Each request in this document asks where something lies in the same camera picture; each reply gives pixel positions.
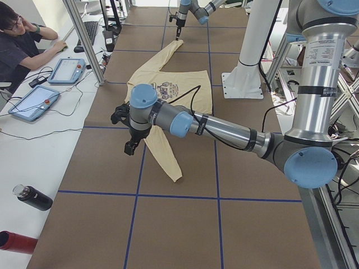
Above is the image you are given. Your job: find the red water bottle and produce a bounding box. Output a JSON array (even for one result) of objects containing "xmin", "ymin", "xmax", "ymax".
[{"xmin": 1, "ymin": 231, "xmax": 38, "ymax": 254}]

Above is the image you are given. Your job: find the black computer mouse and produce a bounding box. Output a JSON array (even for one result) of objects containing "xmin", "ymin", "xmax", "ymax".
[{"xmin": 73, "ymin": 45, "xmax": 84, "ymax": 53}]

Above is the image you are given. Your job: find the far blue teach pendant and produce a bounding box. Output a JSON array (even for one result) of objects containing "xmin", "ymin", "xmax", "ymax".
[{"xmin": 47, "ymin": 58, "xmax": 86, "ymax": 85}]

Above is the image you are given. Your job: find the black keyboard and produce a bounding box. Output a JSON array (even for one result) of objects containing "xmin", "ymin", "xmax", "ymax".
[{"xmin": 84, "ymin": 21, "xmax": 99, "ymax": 45}]

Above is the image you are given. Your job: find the seated person in dark shirt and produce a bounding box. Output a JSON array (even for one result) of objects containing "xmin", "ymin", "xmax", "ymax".
[{"xmin": 1, "ymin": 2, "xmax": 67, "ymax": 94}]

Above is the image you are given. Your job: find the black cylinder with white label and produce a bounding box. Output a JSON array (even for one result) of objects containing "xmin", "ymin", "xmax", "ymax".
[{"xmin": 102, "ymin": 30, "xmax": 115, "ymax": 52}]

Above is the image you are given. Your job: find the near blue teach pendant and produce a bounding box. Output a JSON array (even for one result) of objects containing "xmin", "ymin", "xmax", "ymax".
[{"xmin": 8, "ymin": 85, "xmax": 60, "ymax": 122}]

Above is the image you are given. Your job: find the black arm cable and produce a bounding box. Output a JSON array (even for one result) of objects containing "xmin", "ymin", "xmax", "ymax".
[{"xmin": 176, "ymin": 85, "xmax": 247, "ymax": 151}]

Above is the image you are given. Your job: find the black water bottle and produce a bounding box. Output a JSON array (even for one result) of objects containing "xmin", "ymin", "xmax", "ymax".
[{"xmin": 12, "ymin": 184, "xmax": 53, "ymax": 211}]

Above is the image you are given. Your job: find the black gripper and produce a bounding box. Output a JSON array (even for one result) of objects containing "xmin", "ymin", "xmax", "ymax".
[
  {"xmin": 124, "ymin": 127, "xmax": 150, "ymax": 155},
  {"xmin": 176, "ymin": 17, "xmax": 186, "ymax": 40}
]

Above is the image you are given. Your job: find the blue teach pendant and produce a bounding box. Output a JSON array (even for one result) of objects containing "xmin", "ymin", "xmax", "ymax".
[
  {"xmin": 47, "ymin": 58, "xmax": 86, "ymax": 85},
  {"xmin": 8, "ymin": 85, "xmax": 60, "ymax": 122}
]

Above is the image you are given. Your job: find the beige long-sleeve printed shirt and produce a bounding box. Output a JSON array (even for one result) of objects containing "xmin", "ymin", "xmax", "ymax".
[{"xmin": 125, "ymin": 40, "xmax": 213, "ymax": 182}]

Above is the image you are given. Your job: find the aluminium frame post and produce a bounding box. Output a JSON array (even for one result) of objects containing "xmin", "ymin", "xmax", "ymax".
[{"xmin": 62, "ymin": 0, "xmax": 105, "ymax": 86}]

